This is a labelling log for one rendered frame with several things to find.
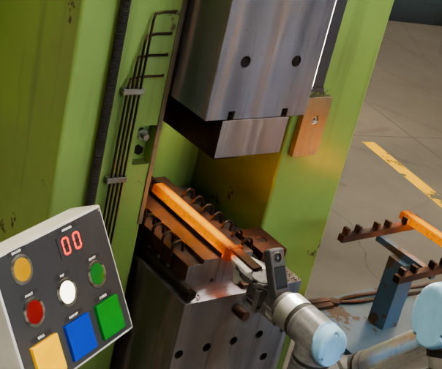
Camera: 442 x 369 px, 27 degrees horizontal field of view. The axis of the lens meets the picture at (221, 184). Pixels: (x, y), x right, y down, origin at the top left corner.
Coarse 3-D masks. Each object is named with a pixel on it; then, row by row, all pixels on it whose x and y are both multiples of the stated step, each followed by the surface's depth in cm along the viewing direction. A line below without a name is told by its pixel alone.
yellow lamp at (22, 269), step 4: (20, 260) 170; (24, 260) 171; (16, 264) 169; (20, 264) 170; (24, 264) 171; (28, 264) 172; (16, 268) 169; (20, 268) 170; (24, 268) 171; (28, 268) 172; (16, 272) 169; (20, 272) 170; (24, 272) 171; (28, 272) 171; (16, 276) 169; (20, 276) 170; (24, 276) 171; (28, 276) 171; (20, 280) 170; (24, 280) 171
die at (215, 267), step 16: (176, 192) 254; (160, 208) 244; (176, 224) 237; (144, 240) 236; (160, 240) 230; (192, 240) 231; (208, 240) 231; (240, 240) 237; (176, 256) 225; (192, 256) 226; (208, 256) 226; (176, 272) 226; (192, 272) 223; (208, 272) 227; (224, 272) 230
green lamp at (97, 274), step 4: (96, 264) 189; (100, 264) 190; (92, 268) 187; (96, 268) 188; (100, 268) 190; (92, 272) 187; (96, 272) 188; (100, 272) 189; (104, 272) 191; (92, 276) 187; (96, 276) 188; (100, 276) 189; (104, 276) 190; (92, 280) 187; (96, 280) 188; (100, 280) 189
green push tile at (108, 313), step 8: (112, 296) 191; (104, 304) 189; (112, 304) 191; (96, 312) 187; (104, 312) 188; (112, 312) 190; (120, 312) 193; (104, 320) 188; (112, 320) 190; (120, 320) 192; (104, 328) 188; (112, 328) 190; (120, 328) 192; (104, 336) 188
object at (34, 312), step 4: (36, 300) 173; (32, 304) 172; (36, 304) 172; (40, 304) 173; (28, 308) 170; (32, 308) 171; (36, 308) 172; (40, 308) 173; (28, 312) 170; (32, 312) 171; (36, 312) 172; (40, 312) 173; (28, 316) 170; (32, 316) 171; (36, 316) 172; (40, 316) 173; (32, 320) 171; (36, 320) 172; (40, 320) 173
